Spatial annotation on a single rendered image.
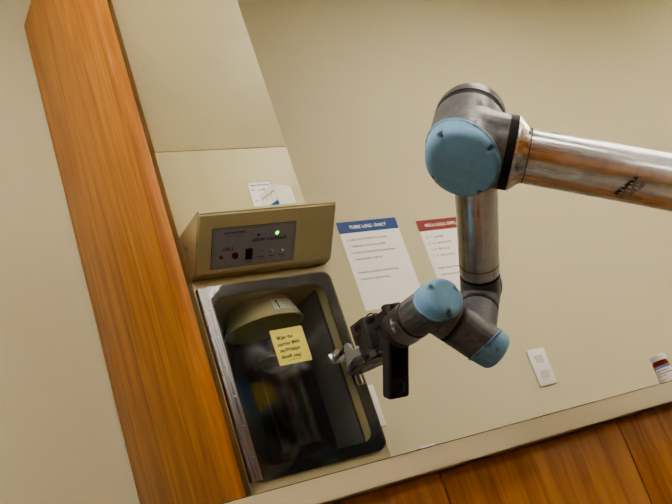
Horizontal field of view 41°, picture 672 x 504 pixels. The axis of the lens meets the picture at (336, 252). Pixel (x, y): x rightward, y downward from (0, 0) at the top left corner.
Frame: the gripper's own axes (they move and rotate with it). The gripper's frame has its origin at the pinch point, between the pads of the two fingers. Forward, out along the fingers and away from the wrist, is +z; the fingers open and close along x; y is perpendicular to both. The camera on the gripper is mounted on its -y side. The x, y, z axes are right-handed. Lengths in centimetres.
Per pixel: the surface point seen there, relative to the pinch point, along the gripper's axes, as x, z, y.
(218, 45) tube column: 4, 6, 84
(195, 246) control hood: 26.8, -0.9, 30.9
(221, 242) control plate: 21.4, -1.6, 30.9
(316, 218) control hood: -0.5, -3.7, 33.2
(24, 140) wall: 41, 49, 86
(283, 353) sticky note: 12.1, 4.4, 7.8
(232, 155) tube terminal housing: 9, 6, 55
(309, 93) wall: -47, 49, 99
